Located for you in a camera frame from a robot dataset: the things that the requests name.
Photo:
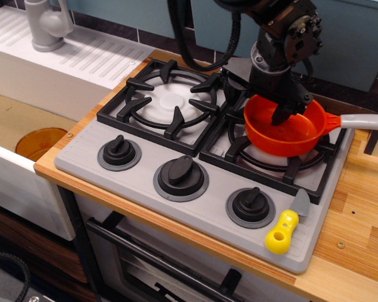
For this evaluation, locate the grey toy stove top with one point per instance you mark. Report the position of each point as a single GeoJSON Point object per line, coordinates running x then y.
{"type": "Point", "coordinates": [206, 213]}

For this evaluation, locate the toy oven door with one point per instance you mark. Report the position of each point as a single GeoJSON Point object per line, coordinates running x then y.
{"type": "Point", "coordinates": [147, 265]}

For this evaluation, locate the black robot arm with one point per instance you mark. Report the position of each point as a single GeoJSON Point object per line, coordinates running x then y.
{"type": "Point", "coordinates": [278, 64]}

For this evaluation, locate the black burner grate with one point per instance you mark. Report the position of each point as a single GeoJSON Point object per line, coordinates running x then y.
{"type": "Point", "coordinates": [317, 171]}
{"type": "Point", "coordinates": [168, 106]}

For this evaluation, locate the black middle stove knob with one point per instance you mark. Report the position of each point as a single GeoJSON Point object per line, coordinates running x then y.
{"type": "Point", "coordinates": [181, 180]}

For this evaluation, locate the black left burner grate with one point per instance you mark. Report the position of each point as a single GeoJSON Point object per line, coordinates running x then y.
{"type": "Point", "coordinates": [168, 106]}

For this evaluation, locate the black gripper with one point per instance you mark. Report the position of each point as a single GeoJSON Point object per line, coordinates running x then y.
{"type": "Point", "coordinates": [279, 87]}

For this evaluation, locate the black right burner grate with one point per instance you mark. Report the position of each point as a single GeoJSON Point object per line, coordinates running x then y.
{"type": "Point", "coordinates": [317, 171]}

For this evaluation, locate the yellow handled grey toy knife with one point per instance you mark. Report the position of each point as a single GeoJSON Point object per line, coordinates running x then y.
{"type": "Point", "coordinates": [278, 239]}

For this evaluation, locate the orange pot with grey handle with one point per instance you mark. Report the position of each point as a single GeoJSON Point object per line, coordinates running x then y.
{"type": "Point", "coordinates": [300, 133]}

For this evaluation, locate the grey toy faucet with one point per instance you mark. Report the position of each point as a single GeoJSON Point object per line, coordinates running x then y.
{"type": "Point", "coordinates": [48, 27]}

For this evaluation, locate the white toy sink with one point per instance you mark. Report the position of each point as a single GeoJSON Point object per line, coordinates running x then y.
{"type": "Point", "coordinates": [53, 89]}

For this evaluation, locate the black stove knob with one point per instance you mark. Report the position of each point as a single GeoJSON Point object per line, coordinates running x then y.
{"type": "Point", "coordinates": [119, 154]}
{"type": "Point", "coordinates": [250, 208]}
{"type": "Point", "coordinates": [181, 180]}

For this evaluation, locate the black right stove knob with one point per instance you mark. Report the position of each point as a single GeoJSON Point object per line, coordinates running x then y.
{"type": "Point", "coordinates": [250, 208]}

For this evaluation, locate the black left stove knob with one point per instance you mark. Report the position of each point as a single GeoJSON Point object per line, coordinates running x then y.
{"type": "Point", "coordinates": [119, 154]}

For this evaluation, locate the orange translucent plate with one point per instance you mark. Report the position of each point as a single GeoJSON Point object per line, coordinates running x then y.
{"type": "Point", "coordinates": [36, 143]}

